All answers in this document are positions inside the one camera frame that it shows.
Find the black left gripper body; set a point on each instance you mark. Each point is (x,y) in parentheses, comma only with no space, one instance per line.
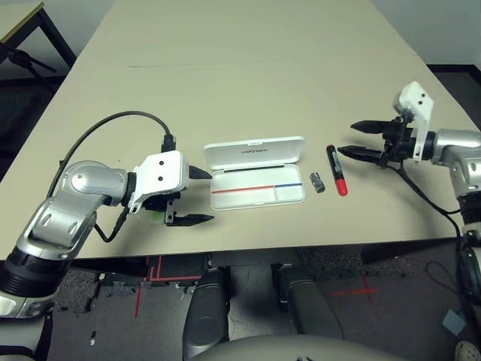
(158,203)

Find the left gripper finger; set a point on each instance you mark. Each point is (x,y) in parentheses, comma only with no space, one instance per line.
(195,173)
(188,220)

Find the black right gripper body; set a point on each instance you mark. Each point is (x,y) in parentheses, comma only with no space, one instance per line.
(400,144)

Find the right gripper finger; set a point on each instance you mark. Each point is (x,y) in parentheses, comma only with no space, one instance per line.
(360,153)
(372,127)

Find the green highlighter pen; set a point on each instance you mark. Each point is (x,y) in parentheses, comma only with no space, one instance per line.
(155,217)

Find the red marker with black cap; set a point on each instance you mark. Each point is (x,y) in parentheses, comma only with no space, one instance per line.
(337,169)

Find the small black grey eraser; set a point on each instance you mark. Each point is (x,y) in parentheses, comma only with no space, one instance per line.
(317,183)

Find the white plastic pencil case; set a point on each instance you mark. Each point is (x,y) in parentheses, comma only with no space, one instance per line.
(255,195)

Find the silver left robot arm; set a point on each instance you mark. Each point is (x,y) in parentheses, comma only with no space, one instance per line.
(90,182)

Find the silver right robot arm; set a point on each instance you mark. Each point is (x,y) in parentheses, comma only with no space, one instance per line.
(454,144)

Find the red floor tape corner outline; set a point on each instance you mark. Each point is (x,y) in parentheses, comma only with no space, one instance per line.
(154,269)

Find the dark table underframe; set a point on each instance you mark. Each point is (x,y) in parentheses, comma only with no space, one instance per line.
(255,259)

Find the dark grey left robot leg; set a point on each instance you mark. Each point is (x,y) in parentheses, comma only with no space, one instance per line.
(206,312)

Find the dark grey robot leg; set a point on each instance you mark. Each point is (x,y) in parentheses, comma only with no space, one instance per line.
(312,308)
(206,312)

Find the long red floor tape strip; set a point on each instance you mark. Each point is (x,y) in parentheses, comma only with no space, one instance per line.
(138,302)

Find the red floor tape cross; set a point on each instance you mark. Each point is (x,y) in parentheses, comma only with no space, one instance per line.
(366,291)

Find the dark grey right robot leg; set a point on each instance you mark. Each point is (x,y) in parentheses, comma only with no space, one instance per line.
(312,308)

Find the grey robot torso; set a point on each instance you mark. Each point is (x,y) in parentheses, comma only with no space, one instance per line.
(282,349)

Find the blue grey floor pad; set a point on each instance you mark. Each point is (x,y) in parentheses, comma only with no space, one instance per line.
(452,323)

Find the black tripod stand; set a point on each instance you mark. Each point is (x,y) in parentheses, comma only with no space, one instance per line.
(17,56)

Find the white bystander shoe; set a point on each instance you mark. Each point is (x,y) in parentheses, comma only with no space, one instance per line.
(467,351)

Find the beige side table black legs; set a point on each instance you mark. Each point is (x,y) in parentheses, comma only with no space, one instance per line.
(19,19)

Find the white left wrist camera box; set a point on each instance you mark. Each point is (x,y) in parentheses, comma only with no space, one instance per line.
(165,171)

